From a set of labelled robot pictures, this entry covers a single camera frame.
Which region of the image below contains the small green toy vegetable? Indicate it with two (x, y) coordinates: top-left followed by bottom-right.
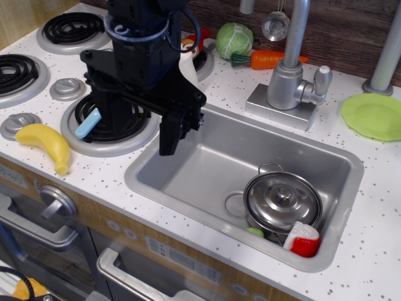
(246, 227), (265, 238)

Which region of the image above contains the steel pot with lid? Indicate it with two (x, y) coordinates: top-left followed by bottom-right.
(243, 163), (323, 245)

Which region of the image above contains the white detergent bottle red cap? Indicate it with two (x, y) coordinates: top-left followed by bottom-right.
(179, 28), (211, 88)

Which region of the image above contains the black cable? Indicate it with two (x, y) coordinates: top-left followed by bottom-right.
(0, 265), (40, 301)

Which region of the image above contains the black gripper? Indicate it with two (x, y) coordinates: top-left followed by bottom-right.
(74, 31), (206, 156)

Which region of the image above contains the green plastic plate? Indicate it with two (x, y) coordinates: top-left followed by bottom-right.
(341, 93), (400, 141)

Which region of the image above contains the silver toy faucet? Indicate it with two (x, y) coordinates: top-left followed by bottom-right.
(245, 0), (333, 130)

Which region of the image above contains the grey stove knob lower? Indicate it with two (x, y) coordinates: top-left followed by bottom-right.
(1, 113), (41, 141)

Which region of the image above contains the red white toy cheese wedge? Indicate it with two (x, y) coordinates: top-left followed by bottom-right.
(283, 221), (320, 258)

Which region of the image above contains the back left stove burner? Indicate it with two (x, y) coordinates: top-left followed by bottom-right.
(36, 12), (110, 55)

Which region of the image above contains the green toy cabbage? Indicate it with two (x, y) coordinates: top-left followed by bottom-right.
(216, 22), (254, 60)

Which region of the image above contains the grey dishwasher door handle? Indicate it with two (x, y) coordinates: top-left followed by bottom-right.
(96, 248), (203, 300)

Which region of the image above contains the grey oven dial knob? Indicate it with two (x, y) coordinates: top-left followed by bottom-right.
(39, 185), (78, 220)

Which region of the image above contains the orange toy carrot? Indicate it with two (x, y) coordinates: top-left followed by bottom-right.
(231, 50), (310, 70)

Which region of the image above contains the yellow toy banana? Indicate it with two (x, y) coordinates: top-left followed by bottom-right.
(15, 124), (70, 176)

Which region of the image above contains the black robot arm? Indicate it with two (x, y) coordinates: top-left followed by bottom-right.
(80, 1), (206, 156)

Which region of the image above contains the grey stove knob upper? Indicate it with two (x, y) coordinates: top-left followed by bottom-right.
(49, 78), (86, 102)

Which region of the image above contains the grey vertical post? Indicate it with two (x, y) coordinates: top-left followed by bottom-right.
(362, 4), (400, 96)

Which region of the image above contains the front right stove burner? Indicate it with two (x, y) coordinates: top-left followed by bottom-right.
(60, 94), (160, 157)

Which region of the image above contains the silver sink basin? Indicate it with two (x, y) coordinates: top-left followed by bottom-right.
(125, 105), (364, 272)

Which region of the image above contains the stove burner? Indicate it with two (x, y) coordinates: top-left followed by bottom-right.
(36, 12), (110, 55)
(1, 54), (50, 108)
(193, 47), (214, 82)
(60, 94), (160, 157)

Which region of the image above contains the grey oven door handle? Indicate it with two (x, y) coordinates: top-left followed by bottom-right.
(1, 193), (79, 251)

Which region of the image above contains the back right stove burner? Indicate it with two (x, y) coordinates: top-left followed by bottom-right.
(193, 47), (214, 82)

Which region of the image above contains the grey stove knob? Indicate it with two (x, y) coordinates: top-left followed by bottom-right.
(49, 78), (86, 102)
(1, 113), (41, 141)

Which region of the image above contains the hanging steel ladle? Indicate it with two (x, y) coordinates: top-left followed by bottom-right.
(262, 1), (291, 42)

